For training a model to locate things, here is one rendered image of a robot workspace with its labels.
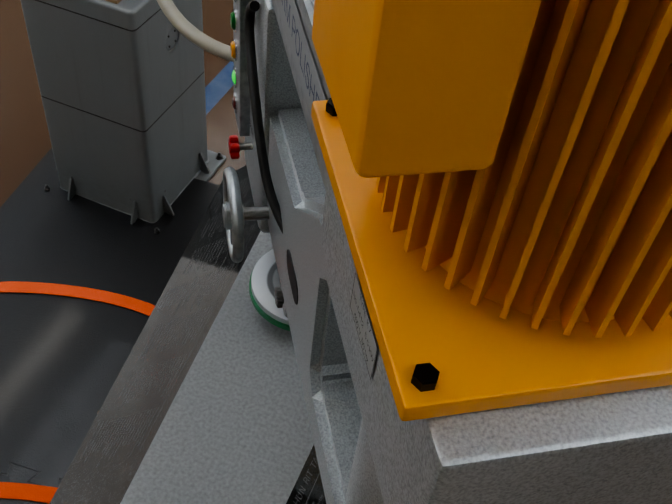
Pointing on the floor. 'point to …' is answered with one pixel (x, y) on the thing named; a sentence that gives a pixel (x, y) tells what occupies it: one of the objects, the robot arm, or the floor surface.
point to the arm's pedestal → (122, 101)
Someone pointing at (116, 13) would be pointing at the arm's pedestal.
